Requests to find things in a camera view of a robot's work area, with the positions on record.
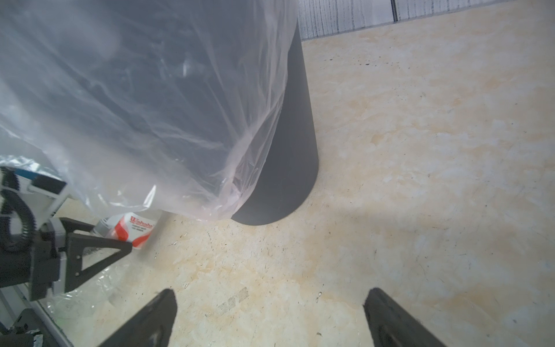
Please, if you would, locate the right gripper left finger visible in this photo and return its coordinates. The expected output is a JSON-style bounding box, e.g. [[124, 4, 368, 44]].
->
[[100, 289, 178, 347]]

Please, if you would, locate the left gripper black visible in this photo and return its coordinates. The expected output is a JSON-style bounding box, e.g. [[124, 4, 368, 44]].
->
[[1, 218, 132, 301]]

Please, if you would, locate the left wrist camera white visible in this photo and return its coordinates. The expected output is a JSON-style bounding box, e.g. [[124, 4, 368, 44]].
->
[[1, 167, 70, 236]]

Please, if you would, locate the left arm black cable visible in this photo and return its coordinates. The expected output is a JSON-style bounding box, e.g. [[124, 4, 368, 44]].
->
[[0, 166, 38, 254]]

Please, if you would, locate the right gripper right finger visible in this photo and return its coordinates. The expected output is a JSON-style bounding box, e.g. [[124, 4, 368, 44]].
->
[[363, 288, 446, 347]]

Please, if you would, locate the clear plastic bin liner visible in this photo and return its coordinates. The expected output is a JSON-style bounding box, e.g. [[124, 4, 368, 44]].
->
[[1, 1, 298, 221]]

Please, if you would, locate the dark grey trash bin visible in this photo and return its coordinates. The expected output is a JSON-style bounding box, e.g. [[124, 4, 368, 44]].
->
[[232, 28, 319, 226]]

